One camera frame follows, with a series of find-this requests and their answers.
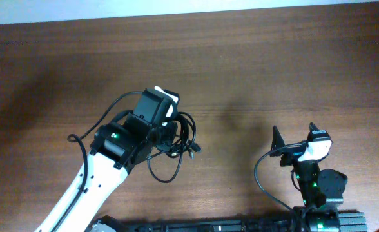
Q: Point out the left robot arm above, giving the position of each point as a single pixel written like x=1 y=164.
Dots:
x=118 y=146

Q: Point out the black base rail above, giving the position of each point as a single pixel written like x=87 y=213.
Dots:
x=348 y=222

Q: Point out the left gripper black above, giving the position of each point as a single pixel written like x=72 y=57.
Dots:
x=166 y=141

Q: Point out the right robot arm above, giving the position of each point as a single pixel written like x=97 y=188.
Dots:
x=321 y=190

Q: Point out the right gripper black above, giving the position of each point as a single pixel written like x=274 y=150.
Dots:
x=292 y=154

